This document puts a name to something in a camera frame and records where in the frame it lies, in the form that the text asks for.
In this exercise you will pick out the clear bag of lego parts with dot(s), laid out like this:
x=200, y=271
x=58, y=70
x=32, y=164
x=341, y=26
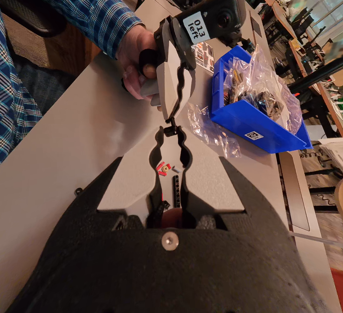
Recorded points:
x=254, y=82

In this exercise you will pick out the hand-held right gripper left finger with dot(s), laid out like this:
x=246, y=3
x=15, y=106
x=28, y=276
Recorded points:
x=126, y=184

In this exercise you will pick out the small black and teal device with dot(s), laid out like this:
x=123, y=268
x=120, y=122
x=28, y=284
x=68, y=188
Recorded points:
x=248, y=46

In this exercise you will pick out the white printed paper sheet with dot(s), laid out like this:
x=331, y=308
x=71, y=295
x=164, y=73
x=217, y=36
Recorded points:
x=332, y=149

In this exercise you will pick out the cluttered wooden workbench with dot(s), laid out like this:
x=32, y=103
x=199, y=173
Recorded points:
x=280, y=23

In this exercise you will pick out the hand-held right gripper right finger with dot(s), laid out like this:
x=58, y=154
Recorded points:
x=214, y=184

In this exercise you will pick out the black lego connector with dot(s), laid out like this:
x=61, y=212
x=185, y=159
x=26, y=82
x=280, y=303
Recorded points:
x=170, y=131

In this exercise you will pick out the lego pieces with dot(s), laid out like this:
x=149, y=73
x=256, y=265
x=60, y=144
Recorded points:
x=164, y=168

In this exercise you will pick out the black metal post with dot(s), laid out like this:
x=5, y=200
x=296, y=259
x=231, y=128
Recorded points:
x=316, y=76

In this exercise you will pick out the grey fabric office chair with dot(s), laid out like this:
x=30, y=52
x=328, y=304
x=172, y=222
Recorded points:
x=26, y=39

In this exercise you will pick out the blue plastic bin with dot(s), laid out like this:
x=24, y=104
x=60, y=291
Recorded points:
x=241, y=122

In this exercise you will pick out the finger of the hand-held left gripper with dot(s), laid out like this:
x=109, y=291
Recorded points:
x=189, y=82
x=167, y=88

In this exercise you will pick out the person's left forearm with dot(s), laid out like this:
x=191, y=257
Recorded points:
x=80, y=5

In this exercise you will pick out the lego sticker sheet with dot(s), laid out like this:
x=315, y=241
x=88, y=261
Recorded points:
x=207, y=56

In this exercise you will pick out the person's torso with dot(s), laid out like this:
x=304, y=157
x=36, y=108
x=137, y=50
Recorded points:
x=13, y=104

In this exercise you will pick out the person's left hand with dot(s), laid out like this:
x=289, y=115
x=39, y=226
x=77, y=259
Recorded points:
x=128, y=50

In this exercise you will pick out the person's leg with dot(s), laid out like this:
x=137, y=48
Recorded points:
x=45, y=88

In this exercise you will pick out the empty clear plastic bag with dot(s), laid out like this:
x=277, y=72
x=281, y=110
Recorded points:
x=211, y=131

